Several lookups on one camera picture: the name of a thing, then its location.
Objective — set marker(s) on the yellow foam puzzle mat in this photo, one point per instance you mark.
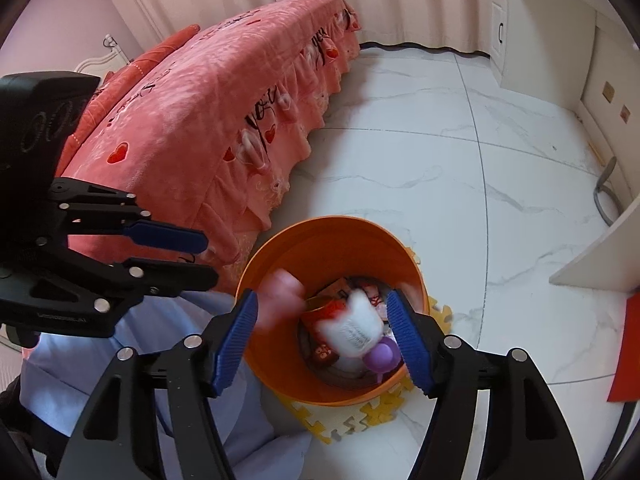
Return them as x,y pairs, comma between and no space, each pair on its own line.
350,420

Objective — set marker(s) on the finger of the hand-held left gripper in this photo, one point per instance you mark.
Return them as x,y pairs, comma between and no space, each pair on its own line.
170,237
175,277

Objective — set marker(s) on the white desk cabinet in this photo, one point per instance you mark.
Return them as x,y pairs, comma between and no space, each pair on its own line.
545,35

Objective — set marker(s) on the red snack packet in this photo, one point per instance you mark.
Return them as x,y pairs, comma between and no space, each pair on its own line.
322,354

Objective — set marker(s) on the orange trash bin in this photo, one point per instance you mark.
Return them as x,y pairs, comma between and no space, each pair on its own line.
300,255

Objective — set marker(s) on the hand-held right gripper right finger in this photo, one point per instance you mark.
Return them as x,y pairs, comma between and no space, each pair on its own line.
407,340

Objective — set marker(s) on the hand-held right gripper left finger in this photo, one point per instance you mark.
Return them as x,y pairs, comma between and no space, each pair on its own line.
237,340

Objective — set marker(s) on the pink printed blanket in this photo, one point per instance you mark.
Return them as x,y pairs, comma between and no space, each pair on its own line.
200,125

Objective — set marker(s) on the white bed headboard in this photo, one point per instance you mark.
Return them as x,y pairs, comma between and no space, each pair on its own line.
100,62

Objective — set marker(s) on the red paper sheet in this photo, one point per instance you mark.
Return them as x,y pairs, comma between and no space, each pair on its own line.
627,355

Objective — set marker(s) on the light blue garment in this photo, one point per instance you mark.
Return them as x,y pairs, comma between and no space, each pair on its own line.
140,325

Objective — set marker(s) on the folded red quilt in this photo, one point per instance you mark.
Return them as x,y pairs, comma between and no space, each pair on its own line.
150,55

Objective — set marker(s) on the dark cloth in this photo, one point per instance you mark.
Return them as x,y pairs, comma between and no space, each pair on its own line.
15,435

